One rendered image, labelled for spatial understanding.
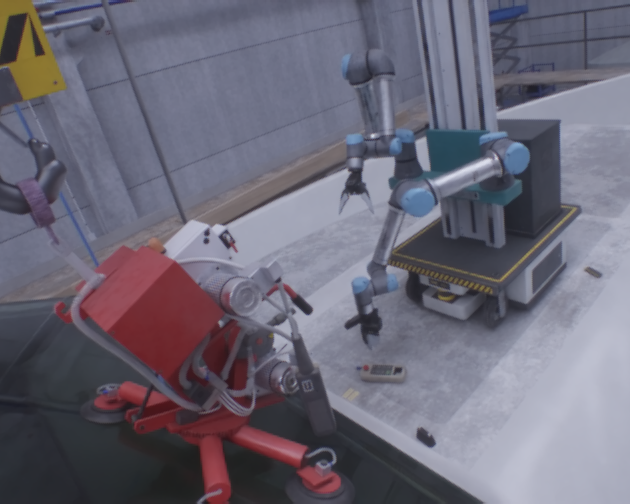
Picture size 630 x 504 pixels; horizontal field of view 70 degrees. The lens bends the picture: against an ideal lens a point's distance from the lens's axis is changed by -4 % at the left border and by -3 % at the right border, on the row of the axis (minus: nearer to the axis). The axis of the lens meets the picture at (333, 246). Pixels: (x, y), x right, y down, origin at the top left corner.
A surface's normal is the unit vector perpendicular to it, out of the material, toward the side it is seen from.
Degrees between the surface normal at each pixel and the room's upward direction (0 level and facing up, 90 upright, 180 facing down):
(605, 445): 27
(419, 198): 91
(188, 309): 90
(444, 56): 90
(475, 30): 90
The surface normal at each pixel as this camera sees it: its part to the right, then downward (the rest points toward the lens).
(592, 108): 0.19, 0.39
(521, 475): -0.07, -0.82
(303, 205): 0.55, 0.25
